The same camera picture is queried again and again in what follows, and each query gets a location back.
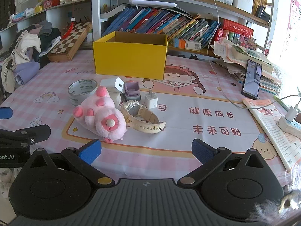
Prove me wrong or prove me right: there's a wall chart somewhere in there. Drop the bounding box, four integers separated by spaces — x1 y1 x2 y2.
286 0 301 54

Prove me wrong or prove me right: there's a grey garment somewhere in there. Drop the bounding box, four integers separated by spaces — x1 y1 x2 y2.
38 20 53 36

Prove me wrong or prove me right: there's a wooden chessboard box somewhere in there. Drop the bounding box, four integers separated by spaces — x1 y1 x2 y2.
47 22 93 62

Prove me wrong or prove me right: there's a cream wrist watch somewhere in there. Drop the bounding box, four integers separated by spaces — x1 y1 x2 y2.
120 99 167 134

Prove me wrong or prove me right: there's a pink plush toy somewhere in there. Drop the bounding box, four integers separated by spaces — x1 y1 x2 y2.
72 86 128 144

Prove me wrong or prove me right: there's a white desk lamp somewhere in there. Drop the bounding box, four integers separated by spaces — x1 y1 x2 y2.
129 0 178 8

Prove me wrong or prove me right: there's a row of leaning books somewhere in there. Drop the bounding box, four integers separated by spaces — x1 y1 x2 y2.
102 6 221 46

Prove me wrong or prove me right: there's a green pen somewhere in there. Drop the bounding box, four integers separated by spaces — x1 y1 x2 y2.
273 95 288 111

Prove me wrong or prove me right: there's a white bookshelf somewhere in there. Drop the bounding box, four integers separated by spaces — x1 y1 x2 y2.
0 0 277 59

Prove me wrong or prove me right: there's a small purple toy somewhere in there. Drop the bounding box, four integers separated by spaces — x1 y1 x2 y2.
124 81 142 101

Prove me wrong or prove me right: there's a white fluffy fabric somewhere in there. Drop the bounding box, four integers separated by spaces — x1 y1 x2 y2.
254 162 301 226

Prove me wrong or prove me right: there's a clear printed tape roll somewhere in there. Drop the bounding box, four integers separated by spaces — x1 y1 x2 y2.
68 79 98 107

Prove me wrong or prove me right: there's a black standing phone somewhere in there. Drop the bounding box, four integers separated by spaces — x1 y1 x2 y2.
241 59 263 100

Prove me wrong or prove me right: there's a pile of papers and books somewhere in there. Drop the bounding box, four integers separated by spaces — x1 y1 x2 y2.
213 38 283 97

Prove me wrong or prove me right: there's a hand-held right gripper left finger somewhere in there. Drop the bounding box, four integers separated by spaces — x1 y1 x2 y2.
24 139 116 186

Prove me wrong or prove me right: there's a purple garment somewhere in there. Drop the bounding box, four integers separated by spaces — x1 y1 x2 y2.
14 61 41 86

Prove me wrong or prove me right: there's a white charger plug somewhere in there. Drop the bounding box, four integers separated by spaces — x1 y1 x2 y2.
144 88 157 109

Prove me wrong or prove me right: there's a yellow cardboard box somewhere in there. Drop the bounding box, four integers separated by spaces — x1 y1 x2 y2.
92 31 168 80

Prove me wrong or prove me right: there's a white plugged charger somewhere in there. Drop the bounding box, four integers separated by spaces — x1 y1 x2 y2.
285 107 299 121

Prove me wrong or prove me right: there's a small white adapter block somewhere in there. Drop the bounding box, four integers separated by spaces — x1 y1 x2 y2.
100 77 126 94

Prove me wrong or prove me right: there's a colourful flower craft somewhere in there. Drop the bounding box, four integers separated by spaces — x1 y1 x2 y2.
232 32 258 50

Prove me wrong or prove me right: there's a cream white garment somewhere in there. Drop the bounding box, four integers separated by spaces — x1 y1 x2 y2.
9 30 42 64

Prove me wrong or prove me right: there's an orange and white booklet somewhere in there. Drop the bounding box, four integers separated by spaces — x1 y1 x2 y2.
243 98 301 172

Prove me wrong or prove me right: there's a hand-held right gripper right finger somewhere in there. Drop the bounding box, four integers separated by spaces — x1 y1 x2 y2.
177 138 278 186

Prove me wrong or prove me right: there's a red book set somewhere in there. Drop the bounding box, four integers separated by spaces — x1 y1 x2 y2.
217 19 254 44

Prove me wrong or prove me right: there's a white charging cable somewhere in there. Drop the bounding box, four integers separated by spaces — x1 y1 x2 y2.
202 0 253 110

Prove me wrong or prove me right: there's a black box on shelf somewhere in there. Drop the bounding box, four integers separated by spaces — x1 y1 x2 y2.
255 5 271 23

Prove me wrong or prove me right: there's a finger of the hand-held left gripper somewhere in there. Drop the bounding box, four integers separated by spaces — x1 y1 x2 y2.
0 108 13 120
0 124 51 146

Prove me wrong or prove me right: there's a red tassel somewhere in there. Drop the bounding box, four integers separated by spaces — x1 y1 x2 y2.
62 23 75 39

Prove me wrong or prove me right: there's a pink checked tablecloth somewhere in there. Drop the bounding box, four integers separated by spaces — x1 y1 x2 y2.
0 48 301 186

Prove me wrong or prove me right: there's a white power strip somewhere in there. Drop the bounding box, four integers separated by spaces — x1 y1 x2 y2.
276 113 301 139

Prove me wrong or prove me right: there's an orange and white small box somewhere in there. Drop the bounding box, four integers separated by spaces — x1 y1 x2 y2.
173 38 203 51

